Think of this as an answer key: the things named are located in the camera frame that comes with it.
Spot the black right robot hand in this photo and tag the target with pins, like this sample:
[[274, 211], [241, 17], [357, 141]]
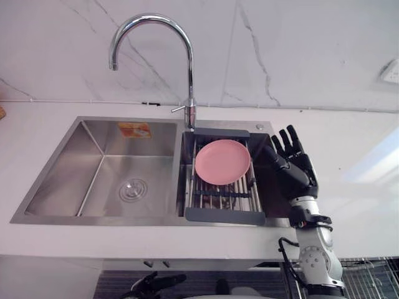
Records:
[[296, 169]]

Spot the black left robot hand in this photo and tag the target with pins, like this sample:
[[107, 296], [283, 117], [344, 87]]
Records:
[[156, 285]]

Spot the grey sink drying rack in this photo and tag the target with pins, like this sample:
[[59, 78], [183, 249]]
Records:
[[223, 193]]

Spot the round sink drain strainer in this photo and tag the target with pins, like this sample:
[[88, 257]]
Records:
[[132, 190]]

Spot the stainless steel double sink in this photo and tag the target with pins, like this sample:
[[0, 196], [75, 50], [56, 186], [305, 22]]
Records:
[[103, 168]]

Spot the pink round plate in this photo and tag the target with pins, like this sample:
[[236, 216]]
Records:
[[222, 161]]

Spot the chrome gooseneck faucet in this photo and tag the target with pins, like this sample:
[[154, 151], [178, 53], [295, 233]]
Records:
[[184, 71]]

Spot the orange sticker label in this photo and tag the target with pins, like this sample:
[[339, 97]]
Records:
[[134, 130]]

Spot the white wall power socket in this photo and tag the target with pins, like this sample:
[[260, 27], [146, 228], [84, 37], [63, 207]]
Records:
[[389, 72]]

